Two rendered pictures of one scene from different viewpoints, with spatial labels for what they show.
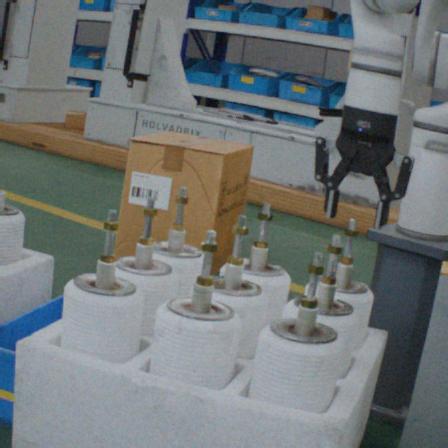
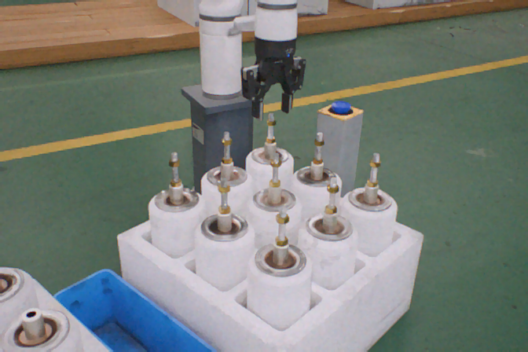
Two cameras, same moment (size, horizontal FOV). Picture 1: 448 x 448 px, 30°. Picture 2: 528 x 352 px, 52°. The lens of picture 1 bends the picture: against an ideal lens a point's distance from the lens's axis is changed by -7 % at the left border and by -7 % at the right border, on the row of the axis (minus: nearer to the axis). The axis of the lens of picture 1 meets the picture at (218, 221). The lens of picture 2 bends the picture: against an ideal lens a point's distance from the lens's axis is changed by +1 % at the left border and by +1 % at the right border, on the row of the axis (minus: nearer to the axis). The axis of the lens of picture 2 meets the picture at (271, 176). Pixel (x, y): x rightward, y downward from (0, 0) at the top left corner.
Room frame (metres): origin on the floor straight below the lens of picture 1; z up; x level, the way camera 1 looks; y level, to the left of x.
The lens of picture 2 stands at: (0.71, 0.69, 0.73)
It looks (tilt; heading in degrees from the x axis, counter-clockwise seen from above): 29 degrees down; 295
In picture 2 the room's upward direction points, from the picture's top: 2 degrees clockwise
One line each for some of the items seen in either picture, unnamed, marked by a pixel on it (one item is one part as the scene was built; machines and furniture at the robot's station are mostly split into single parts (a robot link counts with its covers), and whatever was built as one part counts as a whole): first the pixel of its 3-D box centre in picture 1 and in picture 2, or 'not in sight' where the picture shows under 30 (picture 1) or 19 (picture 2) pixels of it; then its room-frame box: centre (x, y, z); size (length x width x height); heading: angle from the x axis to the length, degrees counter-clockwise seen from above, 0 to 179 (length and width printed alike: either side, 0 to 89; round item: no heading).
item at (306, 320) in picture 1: (306, 321); (371, 193); (0.89, -0.11, 0.26); 0.02 x 0.02 x 0.03
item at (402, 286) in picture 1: (404, 323); (222, 150); (1.32, -0.33, 0.15); 0.15 x 0.15 x 0.30; 56
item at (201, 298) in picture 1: (201, 298); (329, 220); (0.92, 0.01, 0.26); 0.02 x 0.02 x 0.03
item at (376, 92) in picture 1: (377, 87); (269, 15); (1.13, -0.18, 0.52); 0.11 x 0.09 x 0.06; 155
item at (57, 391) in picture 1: (213, 402); (271, 273); (1.04, -0.03, 0.09); 0.39 x 0.39 x 0.18; 74
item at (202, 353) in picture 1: (190, 382); (324, 272); (0.92, 0.01, 0.16); 0.10 x 0.10 x 0.18
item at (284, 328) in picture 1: (303, 332); (369, 199); (0.89, -0.11, 0.25); 0.08 x 0.08 x 0.01
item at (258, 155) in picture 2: (341, 285); (269, 155); (1.12, -0.18, 0.25); 0.08 x 0.08 x 0.01
